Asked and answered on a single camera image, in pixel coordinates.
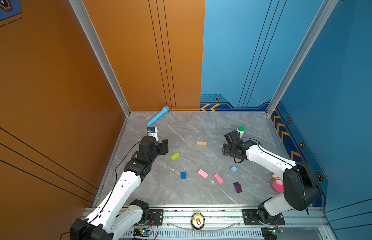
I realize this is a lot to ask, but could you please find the pink plush doll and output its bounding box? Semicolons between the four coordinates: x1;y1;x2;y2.
272;174;284;193

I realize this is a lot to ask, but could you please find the round emergency button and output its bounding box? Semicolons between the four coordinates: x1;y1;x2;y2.
190;213;205;230

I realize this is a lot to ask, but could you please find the aluminium front rail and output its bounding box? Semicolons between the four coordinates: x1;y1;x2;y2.
72;206;336;240

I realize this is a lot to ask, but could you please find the light pink block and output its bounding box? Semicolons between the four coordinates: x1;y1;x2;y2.
197;169;208;179

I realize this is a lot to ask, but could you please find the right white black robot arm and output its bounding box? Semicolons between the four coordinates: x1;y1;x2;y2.
222;131;323;225

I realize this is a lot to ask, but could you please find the purple block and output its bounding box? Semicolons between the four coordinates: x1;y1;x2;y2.
233;182;242;194

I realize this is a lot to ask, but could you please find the light blue cube block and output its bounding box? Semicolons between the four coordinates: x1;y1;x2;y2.
230;166;238;173

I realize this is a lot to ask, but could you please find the blue toy microphone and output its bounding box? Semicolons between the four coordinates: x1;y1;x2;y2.
147;106;170;127

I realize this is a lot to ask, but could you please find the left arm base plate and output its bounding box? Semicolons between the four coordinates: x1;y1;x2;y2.
137;209;164;226

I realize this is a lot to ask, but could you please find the lime green block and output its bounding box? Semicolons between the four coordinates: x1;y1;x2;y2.
171;152;181;161

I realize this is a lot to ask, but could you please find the right circuit board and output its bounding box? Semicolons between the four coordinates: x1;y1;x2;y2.
268;228;284;236

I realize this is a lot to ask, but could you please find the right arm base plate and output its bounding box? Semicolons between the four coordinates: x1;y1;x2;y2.
242;209;285;226

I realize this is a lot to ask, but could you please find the left green circuit board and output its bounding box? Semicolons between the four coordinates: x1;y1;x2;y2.
133;228;153;239

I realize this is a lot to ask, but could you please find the natural wood block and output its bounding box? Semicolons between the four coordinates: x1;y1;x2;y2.
196;141;208;146

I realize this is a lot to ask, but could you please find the white bottle green cap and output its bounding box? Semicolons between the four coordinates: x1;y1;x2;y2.
236;126;245;138

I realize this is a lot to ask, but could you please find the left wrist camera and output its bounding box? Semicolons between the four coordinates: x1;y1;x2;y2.
147;126;159;141

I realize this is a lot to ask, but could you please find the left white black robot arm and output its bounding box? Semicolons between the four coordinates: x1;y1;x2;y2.
68;136;169;240

